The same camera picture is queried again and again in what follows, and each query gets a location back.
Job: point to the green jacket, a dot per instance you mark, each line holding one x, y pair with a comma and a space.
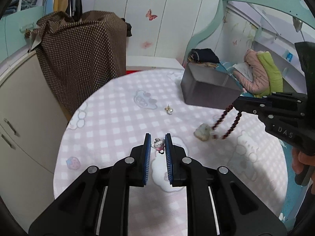
270, 73

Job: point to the white board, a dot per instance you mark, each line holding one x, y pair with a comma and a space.
155, 62

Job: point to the teal drawers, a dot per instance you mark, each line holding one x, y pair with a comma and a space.
14, 34

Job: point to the grey metal box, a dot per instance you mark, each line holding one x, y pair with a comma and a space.
204, 93

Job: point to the brown polka-dot cloth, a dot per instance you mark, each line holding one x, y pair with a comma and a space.
81, 54

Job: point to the person's right hand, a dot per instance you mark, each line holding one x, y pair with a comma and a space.
299, 163

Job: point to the pearl charm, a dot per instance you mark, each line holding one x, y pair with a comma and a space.
169, 110

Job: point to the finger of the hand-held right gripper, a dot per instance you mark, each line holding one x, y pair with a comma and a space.
251, 110
248, 100

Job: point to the folded jeans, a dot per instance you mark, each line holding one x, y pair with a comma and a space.
12, 7

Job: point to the folded beige cloth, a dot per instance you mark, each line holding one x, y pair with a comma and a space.
211, 65

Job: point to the pink butterfly sticker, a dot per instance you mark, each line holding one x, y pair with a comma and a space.
150, 14

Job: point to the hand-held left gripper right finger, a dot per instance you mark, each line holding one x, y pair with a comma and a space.
168, 157

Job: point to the beige cabinet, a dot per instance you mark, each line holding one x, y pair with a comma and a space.
29, 108

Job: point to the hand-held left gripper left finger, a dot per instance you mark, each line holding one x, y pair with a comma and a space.
147, 157

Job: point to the red stool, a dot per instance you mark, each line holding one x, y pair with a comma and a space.
131, 72

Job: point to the pink jacket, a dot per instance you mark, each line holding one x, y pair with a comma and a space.
253, 73

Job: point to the white wardrobe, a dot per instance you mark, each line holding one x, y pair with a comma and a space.
167, 29

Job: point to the pine cone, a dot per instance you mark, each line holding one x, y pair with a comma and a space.
27, 34

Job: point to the pink checked tablecloth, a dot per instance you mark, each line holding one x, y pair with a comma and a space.
110, 127

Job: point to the white cloth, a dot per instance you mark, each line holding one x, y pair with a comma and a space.
242, 69

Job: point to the beige hanging cloth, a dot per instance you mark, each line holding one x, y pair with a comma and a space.
297, 25

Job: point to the folded dark clothes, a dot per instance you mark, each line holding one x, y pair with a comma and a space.
206, 55

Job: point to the black garment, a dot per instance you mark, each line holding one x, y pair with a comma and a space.
128, 28

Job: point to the pink and white kitty charm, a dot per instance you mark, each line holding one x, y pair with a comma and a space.
160, 145

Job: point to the small brown butterfly sticker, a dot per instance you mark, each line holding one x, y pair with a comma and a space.
235, 42
225, 19

